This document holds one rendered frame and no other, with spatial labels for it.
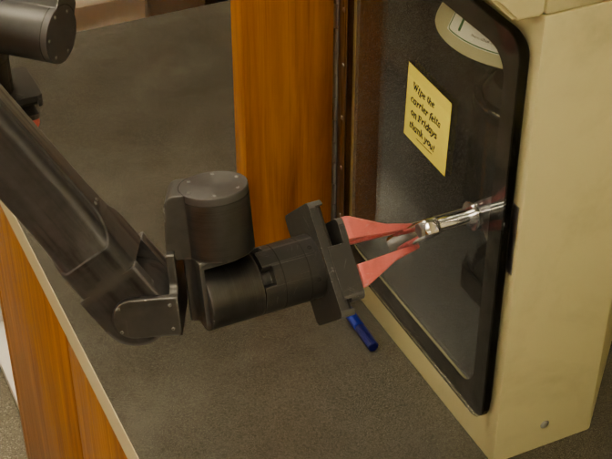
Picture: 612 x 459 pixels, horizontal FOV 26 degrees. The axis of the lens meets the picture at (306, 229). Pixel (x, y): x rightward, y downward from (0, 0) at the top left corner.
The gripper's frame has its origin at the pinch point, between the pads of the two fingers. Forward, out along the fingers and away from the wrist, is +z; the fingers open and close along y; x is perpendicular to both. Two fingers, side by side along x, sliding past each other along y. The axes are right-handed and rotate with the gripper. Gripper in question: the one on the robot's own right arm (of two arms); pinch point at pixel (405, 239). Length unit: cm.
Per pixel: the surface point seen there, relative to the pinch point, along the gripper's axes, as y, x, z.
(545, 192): -0.2, -12.7, 7.4
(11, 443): -8, 159, -21
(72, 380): -2, 64, -21
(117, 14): 57, 108, 11
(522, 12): 12.2, -24.5, 3.2
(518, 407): -17.7, 4.0, 7.6
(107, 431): -9, 50, -21
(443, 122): 8.4, -5.7, 4.1
